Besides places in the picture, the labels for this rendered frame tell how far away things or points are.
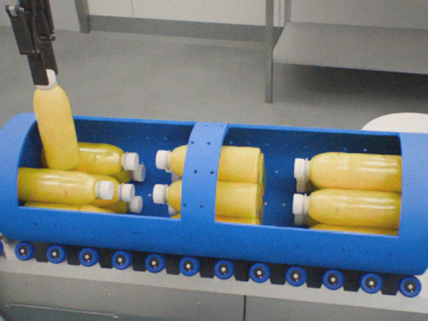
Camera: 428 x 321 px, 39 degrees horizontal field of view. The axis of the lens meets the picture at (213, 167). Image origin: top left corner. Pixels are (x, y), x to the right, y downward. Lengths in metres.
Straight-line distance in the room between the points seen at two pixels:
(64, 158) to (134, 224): 0.22
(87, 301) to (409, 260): 0.70
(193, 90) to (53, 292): 2.78
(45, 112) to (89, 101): 2.81
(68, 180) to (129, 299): 0.30
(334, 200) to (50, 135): 0.58
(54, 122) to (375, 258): 0.68
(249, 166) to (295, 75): 3.04
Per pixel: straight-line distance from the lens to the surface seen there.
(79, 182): 1.29
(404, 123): 1.67
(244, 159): 1.21
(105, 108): 3.97
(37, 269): 1.44
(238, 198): 1.20
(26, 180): 1.33
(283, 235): 1.16
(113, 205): 1.41
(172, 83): 4.18
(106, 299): 1.41
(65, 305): 1.46
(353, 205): 1.19
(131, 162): 1.35
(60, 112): 1.26
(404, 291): 1.29
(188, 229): 1.19
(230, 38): 4.71
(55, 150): 1.30
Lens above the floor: 1.87
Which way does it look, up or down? 35 degrees down
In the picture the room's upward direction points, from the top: 3 degrees counter-clockwise
